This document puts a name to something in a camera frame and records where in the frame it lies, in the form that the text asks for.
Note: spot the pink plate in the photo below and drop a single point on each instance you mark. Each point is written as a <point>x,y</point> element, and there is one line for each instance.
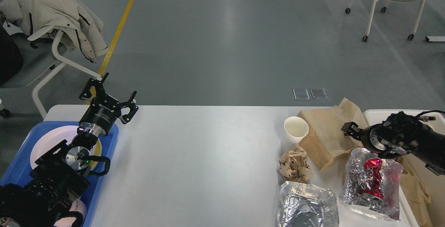
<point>50,139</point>

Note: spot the silver foil bag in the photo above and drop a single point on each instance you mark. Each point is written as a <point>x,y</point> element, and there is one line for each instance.
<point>306,205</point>

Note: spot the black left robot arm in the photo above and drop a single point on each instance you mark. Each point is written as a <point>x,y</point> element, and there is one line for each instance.
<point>60,177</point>

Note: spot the crumpled brown paper ball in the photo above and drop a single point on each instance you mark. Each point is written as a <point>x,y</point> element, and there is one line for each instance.
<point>294,166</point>

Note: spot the blue plastic tray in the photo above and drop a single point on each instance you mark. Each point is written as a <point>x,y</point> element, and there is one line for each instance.
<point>19,170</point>

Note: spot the brown paper in bin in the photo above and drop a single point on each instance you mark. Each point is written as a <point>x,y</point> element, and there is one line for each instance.
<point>416,194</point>

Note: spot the white bar on floor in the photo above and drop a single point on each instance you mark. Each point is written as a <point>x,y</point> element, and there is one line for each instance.
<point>435,39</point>

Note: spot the red foil wrapper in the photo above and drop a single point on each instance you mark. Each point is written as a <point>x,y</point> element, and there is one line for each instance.
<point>373,191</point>

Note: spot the left clear floor plate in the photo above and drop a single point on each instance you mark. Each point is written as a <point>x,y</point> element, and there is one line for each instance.
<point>301,94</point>

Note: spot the clear floor plate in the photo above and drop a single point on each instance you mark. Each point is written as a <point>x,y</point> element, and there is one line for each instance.
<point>319,94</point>
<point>301,94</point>

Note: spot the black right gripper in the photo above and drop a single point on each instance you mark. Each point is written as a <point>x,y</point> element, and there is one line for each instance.
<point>367,136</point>

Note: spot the white chair left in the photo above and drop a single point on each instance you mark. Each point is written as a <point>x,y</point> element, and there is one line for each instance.
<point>43,58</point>

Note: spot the white paper cup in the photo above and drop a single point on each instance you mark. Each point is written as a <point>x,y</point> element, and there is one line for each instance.
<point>296,129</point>

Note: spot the clear plastic wrap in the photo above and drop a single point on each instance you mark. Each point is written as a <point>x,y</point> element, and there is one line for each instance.
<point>356,180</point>

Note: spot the brown paper sheet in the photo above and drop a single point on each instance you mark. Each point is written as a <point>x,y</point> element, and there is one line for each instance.
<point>326,143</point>

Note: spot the yellow plate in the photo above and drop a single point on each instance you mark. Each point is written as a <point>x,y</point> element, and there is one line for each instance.
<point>95,151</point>

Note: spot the right clear floor plate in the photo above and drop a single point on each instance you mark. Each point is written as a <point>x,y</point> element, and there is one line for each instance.
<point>319,94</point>

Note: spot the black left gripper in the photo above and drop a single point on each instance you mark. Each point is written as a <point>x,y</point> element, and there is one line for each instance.
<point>104,110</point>

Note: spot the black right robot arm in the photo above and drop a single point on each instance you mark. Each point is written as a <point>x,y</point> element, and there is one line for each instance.
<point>401,134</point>

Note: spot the black bag on chair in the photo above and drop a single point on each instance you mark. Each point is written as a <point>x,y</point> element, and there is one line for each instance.
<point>11,60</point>

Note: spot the beige jacket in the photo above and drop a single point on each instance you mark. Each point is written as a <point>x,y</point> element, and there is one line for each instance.
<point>80,26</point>

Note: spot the white plastic bin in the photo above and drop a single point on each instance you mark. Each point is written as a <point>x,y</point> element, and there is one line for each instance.
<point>434,184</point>

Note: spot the pink ribbed mug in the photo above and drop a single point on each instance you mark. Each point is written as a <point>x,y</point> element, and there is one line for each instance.
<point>78,209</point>

